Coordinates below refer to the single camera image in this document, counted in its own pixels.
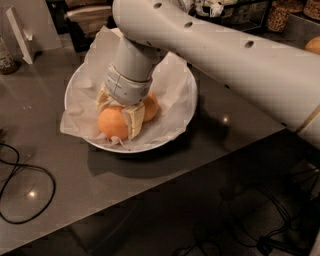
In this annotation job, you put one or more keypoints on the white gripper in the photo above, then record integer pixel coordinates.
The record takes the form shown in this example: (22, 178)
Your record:
(126, 87)

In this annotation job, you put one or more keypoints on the orange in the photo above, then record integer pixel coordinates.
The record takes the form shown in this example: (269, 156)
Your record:
(313, 45)
(151, 107)
(111, 123)

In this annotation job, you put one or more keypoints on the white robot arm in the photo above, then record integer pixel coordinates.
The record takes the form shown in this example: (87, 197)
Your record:
(281, 80)

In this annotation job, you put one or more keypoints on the white bowl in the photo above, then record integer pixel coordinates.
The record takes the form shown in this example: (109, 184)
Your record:
(186, 100)

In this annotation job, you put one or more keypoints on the white paper liner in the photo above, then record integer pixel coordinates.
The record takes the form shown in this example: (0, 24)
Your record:
(173, 96)

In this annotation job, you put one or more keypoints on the black cup with packets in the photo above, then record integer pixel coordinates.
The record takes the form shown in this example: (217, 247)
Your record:
(208, 8)

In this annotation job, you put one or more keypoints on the jar of nuts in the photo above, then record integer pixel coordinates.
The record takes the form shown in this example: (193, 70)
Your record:
(312, 9)
(277, 17)

